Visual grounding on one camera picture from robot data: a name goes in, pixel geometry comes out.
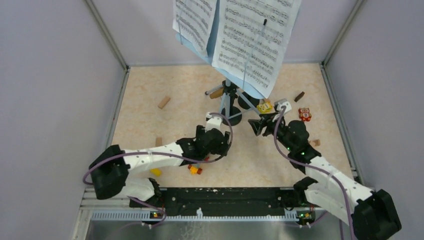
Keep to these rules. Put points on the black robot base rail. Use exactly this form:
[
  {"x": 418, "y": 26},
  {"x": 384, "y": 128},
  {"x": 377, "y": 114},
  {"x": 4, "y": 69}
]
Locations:
[{"x": 231, "y": 201}]

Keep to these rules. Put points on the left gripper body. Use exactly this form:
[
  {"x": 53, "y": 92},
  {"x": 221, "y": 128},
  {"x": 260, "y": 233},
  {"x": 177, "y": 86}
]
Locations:
[{"x": 221, "y": 149}]

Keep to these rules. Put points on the sheet music page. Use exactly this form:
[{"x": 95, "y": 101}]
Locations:
[
  {"x": 193, "y": 20},
  {"x": 252, "y": 40}
]

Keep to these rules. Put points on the yellow toy brick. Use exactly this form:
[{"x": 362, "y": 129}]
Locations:
[{"x": 156, "y": 171}]

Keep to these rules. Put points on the yellow owl toy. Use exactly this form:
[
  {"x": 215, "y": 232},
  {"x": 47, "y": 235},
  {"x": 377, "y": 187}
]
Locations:
[{"x": 265, "y": 107}]

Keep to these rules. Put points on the dark brown wooden block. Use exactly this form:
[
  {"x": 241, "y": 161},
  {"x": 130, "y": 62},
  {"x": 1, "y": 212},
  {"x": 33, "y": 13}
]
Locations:
[{"x": 299, "y": 96}]

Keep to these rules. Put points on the toy block car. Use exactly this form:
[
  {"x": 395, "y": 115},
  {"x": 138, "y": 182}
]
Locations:
[{"x": 195, "y": 169}]

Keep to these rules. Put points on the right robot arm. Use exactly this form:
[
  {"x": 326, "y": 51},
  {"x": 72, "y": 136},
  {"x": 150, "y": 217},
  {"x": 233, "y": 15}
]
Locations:
[{"x": 370, "y": 214}]

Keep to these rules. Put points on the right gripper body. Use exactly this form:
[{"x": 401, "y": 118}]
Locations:
[{"x": 268, "y": 121}]

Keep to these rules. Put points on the black microphone stand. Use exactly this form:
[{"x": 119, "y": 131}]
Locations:
[{"x": 233, "y": 113}]

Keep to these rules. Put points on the blue music stand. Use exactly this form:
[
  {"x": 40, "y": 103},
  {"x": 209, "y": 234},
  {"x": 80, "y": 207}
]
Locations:
[{"x": 210, "y": 51}]

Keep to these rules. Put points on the small wooden block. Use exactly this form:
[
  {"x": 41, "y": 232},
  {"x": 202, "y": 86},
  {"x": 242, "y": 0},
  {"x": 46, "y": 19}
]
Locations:
[{"x": 158, "y": 141}]

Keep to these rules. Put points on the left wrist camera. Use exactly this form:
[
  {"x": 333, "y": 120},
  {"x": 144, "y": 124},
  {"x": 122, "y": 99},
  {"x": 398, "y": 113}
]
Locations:
[{"x": 213, "y": 121}]

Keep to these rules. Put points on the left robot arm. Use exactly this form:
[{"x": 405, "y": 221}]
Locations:
[{"x": 110, "y": 172}]

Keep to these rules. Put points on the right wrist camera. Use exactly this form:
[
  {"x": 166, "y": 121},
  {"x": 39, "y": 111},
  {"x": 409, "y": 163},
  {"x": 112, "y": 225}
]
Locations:
[{"x": 282, "y": 106}]

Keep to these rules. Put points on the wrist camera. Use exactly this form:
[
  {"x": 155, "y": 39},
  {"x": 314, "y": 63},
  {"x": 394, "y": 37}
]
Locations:
[
  {"x": 282, "y": 106},
  {"x": 213, "y": 121}
]

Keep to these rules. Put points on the light wooden block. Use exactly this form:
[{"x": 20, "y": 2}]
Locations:
[{"x": 164, "y": 102}]

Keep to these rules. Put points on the wooden block pair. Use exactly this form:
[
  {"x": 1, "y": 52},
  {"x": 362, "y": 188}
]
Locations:
[{"x": 315, "y": 143}]

